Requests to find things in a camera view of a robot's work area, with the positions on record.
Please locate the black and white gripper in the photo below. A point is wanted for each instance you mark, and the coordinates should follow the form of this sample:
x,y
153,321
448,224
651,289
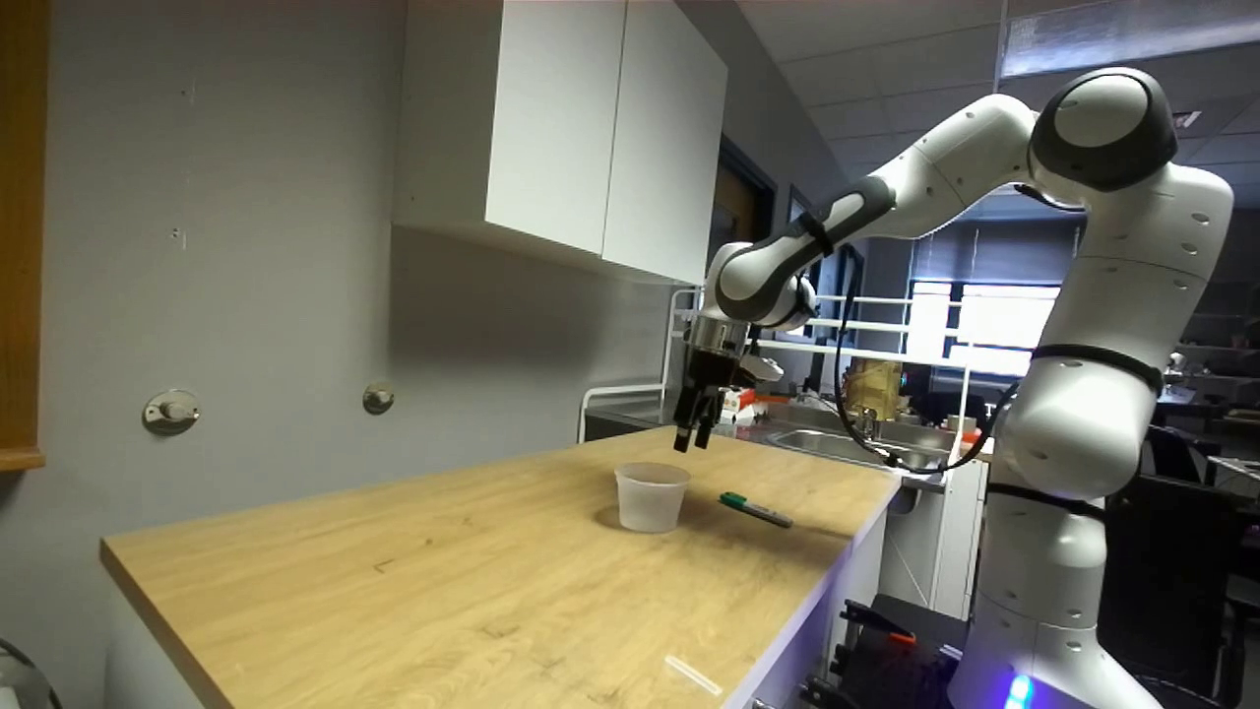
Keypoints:
x,y
724,343

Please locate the green marker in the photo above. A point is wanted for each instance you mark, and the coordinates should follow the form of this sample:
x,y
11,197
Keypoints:
x,y
754,509

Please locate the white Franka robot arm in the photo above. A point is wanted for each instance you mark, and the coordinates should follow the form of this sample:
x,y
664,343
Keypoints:
x,y
1116,339

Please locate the clear plastic cup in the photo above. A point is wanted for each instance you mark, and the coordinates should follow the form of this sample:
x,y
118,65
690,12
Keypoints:
x,y
651,497

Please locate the strip of clear tape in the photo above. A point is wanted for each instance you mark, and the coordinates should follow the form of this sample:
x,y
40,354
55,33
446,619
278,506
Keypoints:
x,y
690,674

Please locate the black and red clamp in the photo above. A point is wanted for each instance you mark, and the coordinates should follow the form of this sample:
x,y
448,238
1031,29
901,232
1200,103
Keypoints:
x,y
882,647

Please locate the bright window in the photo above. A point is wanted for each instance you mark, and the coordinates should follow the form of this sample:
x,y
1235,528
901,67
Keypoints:
x,y
987,326

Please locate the white wall cabinet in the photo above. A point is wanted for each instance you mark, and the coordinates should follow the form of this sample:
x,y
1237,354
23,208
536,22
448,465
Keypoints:
x,y
563,131

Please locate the round metal wall knob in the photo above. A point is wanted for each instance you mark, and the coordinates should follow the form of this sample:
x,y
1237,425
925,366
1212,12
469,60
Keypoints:
x,y
170,410
378,401

